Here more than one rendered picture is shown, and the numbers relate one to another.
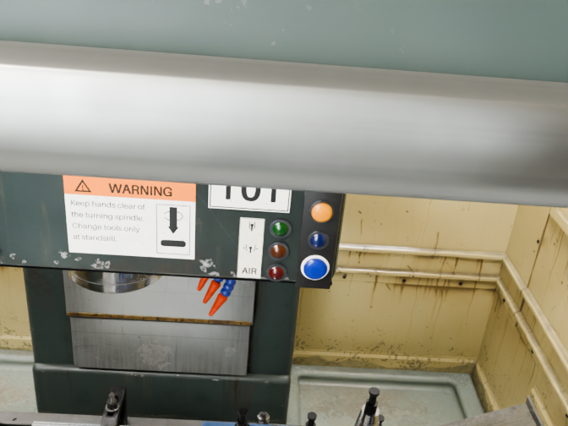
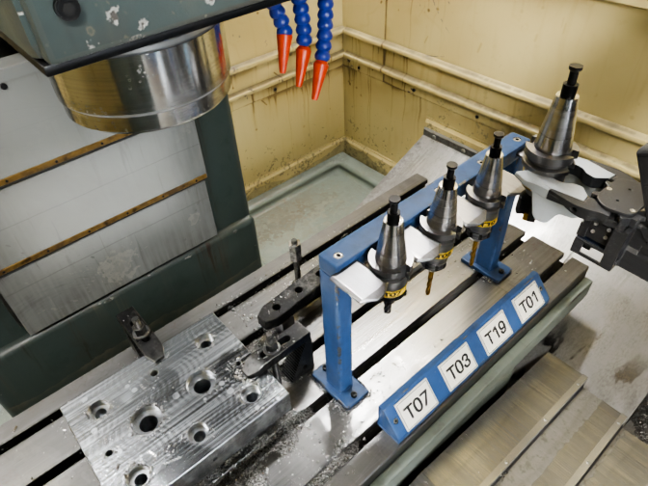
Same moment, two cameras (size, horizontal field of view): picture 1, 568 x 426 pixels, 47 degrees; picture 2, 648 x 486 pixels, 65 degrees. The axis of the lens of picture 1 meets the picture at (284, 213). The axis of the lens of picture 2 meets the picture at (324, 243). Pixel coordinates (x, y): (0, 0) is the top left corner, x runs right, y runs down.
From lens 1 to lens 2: 0.69 m
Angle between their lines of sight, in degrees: 33
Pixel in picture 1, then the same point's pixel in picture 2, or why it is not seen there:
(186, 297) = (127, 179)
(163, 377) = (135, 285)
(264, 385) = (234, 235)
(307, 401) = not seen: hidden behind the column
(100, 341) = (47, 288)
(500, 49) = not seen: outside the picture
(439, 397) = (336, 179)
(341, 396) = (268, 222)
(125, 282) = (211, 88)
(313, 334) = not seen: hidden behind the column
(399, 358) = (292, 166)
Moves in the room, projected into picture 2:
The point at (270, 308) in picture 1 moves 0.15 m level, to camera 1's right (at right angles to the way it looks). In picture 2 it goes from (213, 152) to (268, 129)
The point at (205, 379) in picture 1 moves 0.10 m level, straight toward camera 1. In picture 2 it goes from (178, 262) to (202, 283)
